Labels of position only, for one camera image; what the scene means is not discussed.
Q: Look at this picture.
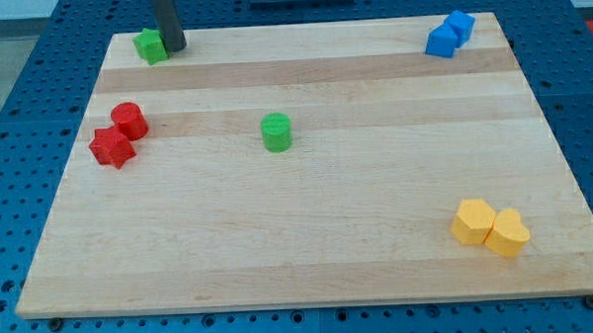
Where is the red star block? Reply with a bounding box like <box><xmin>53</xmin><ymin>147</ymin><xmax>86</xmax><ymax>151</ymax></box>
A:
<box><xmin>88</xmin><ymin>126</ymin><xmax>135</xmax><ymax>170</ymax></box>

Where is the green star block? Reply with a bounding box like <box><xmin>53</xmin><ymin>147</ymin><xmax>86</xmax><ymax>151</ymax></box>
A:
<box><xmin>132</xmin><ymin>29</ymin><xmax>169</xmax><ymax>66</ymax></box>

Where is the wooden board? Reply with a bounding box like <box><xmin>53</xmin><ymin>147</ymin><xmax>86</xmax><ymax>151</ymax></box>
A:
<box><xmin>16</xmin><ymin>13</ymin><xmax>593</xmax><ymax>319</ymax></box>

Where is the green cylinder block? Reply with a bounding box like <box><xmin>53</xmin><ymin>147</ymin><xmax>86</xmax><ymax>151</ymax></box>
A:
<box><xmin>260</xmin><ymin>113</ymin><xmax>292</xmax><ymax>152</ymax></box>

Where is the red cylinder block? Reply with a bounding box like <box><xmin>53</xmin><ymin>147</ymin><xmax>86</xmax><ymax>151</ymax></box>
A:
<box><xmin>111</xmin><ymin>102</ymin><xmax>149</xmax><ymax>140</ymax></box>

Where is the yellow hexagon block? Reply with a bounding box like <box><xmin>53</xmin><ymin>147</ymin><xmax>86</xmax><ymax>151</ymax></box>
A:
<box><xmin>450</xmin><ymin>199</ymin><xmax>496</xmax><ymax>245</ymax></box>

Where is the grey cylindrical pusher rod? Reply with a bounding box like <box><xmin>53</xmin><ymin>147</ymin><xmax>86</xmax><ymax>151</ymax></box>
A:
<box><xmin>148</xmin><ymin>0</ymin><xmax>188</xmax><ymax>52</ymax></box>

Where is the blue pentagon block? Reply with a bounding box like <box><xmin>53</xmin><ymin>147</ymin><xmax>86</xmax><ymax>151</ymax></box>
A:
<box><xmin>425</xmin><ymin>23</ymin><xmax>459</xmax><ymax>58</ymax></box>

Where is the blue cube block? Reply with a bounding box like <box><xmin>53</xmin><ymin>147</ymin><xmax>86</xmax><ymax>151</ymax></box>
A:
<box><xmin>444</xmin><ymin>10</ymin><xmax>475</xmax><ymax>48</ymax></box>

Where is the yellow heart block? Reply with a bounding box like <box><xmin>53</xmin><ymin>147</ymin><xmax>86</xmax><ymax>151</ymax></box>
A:
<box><xmin>484</xmin><ymin>208</ymin><xmax>532</xmax><ymax>258</ymax></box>

